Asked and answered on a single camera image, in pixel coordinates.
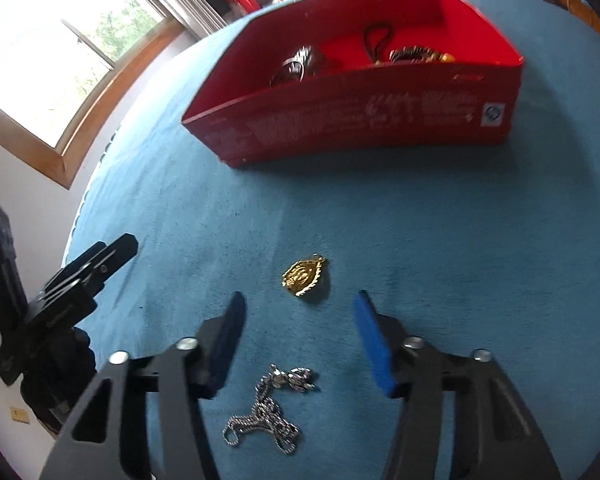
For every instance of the person's left hand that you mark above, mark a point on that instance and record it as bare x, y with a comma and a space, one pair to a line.
62, 375

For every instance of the red cardboard box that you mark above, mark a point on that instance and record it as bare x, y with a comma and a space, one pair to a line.
360, 100

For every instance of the wooden framed window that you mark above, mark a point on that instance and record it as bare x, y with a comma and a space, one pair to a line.
65, 60

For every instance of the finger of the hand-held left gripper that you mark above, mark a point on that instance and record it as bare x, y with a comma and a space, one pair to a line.
87, 257
117, 255

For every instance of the blue blanket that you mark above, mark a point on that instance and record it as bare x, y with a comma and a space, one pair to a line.
430, 230

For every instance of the gold oval pendant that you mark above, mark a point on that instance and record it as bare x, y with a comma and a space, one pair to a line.
305, 278

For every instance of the beige wall socket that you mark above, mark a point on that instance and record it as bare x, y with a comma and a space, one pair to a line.
19, 414

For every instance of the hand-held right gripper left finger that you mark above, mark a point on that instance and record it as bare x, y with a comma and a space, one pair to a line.
225, 345

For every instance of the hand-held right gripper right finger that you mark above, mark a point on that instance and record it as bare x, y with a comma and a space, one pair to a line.
375, 345

